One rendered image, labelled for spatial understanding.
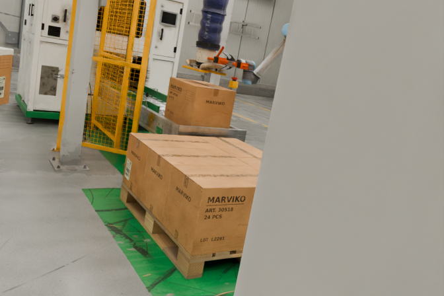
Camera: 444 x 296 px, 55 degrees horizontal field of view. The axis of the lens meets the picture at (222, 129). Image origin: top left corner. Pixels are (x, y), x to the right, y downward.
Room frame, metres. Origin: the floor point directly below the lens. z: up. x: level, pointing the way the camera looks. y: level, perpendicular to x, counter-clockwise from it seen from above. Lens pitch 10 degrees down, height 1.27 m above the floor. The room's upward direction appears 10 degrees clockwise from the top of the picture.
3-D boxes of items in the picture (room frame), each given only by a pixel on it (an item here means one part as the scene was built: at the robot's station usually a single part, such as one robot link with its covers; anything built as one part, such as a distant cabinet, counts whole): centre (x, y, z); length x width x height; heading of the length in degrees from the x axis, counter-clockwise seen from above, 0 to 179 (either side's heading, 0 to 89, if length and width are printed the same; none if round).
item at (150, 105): (4.82, 1.13, 0.60); 1.60 x 0.10 x 0.09; 33
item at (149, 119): (4.49, 0.98, 0.50); 2.31 x 0.05 x 0.19; 33
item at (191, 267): (2.95, -0.05, 0.07); 1.20 x 1.00 x 0.14; 33
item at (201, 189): (2.95, -0.05, 0.34); 1.20 x 1.00 x 0.40; 33
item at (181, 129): (3.68, 0.07, 0.58); 0.70 x 0.03 x 0.06; 123
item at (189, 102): (3.97, 0.26, 0.75); 0.60 x 0.40 x 0.40; 31
